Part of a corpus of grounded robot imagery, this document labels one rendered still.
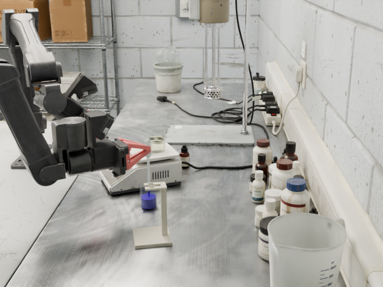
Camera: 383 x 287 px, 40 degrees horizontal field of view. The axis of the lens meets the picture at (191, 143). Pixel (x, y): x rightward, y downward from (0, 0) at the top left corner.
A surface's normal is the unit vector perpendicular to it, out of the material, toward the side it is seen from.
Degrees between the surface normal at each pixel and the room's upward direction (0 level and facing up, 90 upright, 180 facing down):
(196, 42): 90
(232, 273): 0
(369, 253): 0
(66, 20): 89
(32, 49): 29
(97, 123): 90
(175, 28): 90
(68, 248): 0
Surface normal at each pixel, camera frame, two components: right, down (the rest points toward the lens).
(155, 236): 0.00, -0.95
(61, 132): 0.50, 0.28
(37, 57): 0.22, -0.69
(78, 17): 0.05, 0.33
